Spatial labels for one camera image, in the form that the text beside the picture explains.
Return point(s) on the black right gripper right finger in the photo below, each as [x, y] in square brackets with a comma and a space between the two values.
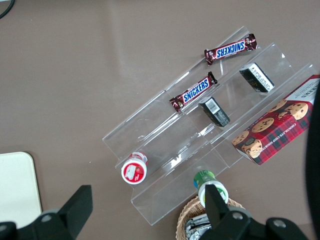
[222, 222]

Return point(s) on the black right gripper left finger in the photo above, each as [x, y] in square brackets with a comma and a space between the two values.
[72, 212]

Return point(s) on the light tan wicker basket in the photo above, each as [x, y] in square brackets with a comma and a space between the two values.
[185, 215]

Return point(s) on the cream plastic tray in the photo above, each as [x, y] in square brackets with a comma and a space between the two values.
[17, 187]

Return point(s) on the aluminium foil container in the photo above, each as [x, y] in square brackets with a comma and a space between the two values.
[197, 228]

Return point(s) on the green yogurt cup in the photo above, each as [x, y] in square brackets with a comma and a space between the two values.
[203, 178]

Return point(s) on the red yogurt cup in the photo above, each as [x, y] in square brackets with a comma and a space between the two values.
[133, 171]

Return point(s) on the clear acrylic tiered stand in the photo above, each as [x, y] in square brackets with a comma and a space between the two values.
[162, 140]
[237, 105]

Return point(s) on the red tartan cookie box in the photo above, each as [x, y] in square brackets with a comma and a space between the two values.
[275, 130]

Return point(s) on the small black box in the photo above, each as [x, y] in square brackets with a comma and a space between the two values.
[215, 112]
[257, 77]

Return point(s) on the Snickers chocolate bar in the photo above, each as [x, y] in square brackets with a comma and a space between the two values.
[230, 50]
[195, 92]

